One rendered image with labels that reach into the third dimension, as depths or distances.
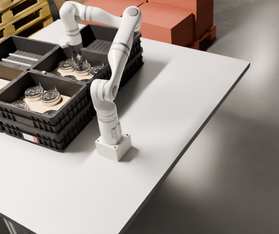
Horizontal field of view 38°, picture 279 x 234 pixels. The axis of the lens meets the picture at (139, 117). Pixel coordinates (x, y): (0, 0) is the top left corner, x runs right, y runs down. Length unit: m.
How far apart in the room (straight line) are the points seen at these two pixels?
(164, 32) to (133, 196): 2.17
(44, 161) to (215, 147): 1.40
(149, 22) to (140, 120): 1.75
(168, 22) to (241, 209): 1.85
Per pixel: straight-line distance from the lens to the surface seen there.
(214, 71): 2.53
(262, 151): 3.02
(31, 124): 2.07
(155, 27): 3.74
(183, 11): 3.95
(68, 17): 2.03
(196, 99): 2.30
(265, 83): 3.69
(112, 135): 1.90
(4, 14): 3.98
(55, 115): 1.94
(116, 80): 1.77
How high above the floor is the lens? 2.07
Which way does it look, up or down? 39 degrees down
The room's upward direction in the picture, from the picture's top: 7 degrees counter-clockwise
